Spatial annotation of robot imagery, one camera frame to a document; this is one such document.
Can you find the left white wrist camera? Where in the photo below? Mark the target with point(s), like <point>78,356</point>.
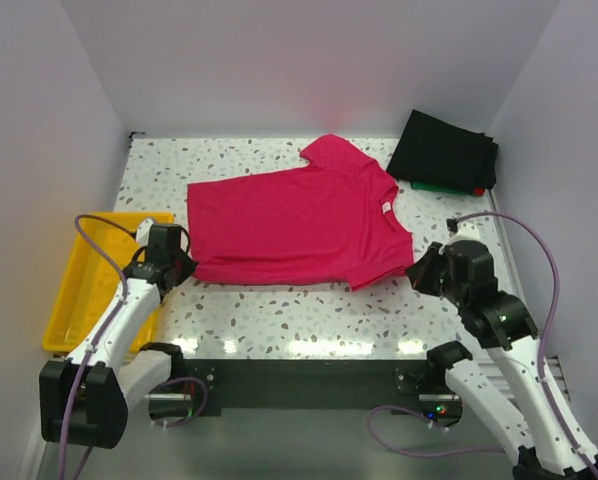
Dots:
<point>142,232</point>

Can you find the magenta t shirt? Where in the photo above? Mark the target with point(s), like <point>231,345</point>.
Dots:
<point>331,220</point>

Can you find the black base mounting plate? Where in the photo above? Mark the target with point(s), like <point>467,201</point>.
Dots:
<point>307,384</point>

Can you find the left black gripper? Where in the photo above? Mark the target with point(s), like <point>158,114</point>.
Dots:
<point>182,267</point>

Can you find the yellow plastic tray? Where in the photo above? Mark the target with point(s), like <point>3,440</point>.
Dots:
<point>87,287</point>

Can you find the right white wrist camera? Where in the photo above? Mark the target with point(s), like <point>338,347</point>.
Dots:
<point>462,231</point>

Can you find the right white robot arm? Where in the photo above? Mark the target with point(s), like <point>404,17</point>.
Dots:
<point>534,426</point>

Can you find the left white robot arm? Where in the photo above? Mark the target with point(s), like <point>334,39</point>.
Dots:
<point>85,399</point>

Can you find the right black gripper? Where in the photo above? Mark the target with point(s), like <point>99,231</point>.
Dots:
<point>426,273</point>

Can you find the folded green t shirt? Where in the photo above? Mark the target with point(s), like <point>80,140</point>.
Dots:
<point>434,188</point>

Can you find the folded black t shirt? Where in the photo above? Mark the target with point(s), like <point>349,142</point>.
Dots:
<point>438,153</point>

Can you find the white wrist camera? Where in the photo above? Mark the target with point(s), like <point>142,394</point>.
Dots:
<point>462,231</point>
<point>142,232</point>

